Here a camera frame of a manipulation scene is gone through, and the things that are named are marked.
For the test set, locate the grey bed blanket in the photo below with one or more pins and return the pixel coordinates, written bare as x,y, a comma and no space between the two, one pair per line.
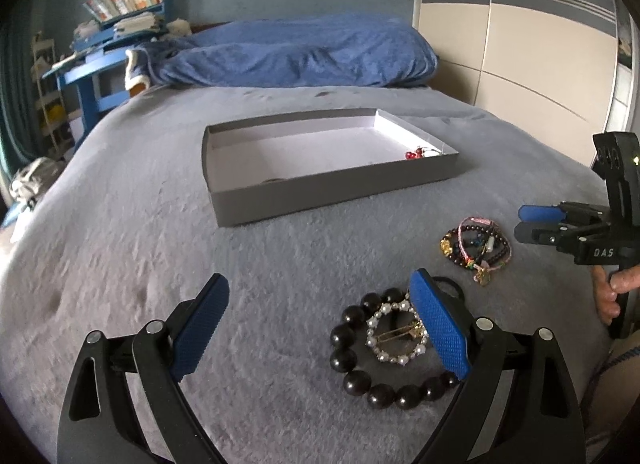
150,244

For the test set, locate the yellow object on rack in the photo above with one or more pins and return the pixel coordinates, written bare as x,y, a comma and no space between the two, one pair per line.
54,114

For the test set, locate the white shelf rack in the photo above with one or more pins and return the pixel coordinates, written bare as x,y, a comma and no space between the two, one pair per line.
47,94

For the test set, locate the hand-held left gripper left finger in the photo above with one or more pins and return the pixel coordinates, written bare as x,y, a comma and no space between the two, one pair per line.
200,329

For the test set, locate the teal curtain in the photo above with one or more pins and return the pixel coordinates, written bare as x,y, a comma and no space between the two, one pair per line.
15,104

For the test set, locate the blue duvet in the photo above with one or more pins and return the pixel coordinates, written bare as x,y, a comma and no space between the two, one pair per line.
300,54

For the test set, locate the red bead jewelry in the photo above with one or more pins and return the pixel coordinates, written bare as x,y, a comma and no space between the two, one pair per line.
412,155

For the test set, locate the blue desk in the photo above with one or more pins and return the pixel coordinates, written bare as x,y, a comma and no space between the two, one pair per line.
90,74

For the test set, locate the stack of papers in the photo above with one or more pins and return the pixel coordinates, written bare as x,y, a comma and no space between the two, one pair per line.
130,24

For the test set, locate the grey cardboard box tray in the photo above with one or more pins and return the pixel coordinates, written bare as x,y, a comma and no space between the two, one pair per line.
300,199

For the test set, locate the white grey bundle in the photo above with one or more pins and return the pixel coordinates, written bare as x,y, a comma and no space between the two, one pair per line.
35,181

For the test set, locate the person's right hand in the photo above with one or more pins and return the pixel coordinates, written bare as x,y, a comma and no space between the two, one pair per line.
606,296

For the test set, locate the person's leg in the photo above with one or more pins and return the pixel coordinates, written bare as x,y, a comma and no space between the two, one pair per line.
620,394

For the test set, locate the cream wardrobe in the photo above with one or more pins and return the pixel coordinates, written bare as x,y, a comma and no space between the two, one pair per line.
525,69

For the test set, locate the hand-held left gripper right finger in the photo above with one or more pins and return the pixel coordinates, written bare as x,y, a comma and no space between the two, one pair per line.
440,324

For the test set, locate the white plush toy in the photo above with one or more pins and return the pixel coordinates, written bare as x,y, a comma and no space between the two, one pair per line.
177,26

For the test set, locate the gold hair clip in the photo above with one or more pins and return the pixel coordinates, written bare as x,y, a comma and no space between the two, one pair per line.
400,333

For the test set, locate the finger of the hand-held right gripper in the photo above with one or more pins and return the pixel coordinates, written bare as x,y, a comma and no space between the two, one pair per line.
542,213
535,234

